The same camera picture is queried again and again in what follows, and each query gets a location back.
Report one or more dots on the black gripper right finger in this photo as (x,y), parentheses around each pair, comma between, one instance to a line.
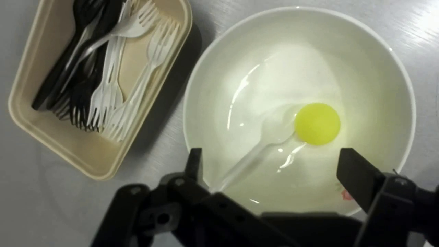
(393,210)

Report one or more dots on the white bowl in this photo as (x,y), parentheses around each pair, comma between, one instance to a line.
(365,82)

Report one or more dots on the beige cutlery tray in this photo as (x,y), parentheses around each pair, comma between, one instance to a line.
(91,152)

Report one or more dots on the black plastic fork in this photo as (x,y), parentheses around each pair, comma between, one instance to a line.
(46,93)
(80,99)

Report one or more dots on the white plastic fork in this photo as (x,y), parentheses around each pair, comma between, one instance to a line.
(120,123)
(103,101)
(161,45)
(138,25)

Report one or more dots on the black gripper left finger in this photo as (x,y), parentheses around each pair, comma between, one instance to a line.
(183,219)

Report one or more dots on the yellow ball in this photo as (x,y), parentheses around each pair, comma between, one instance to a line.
(317,123)

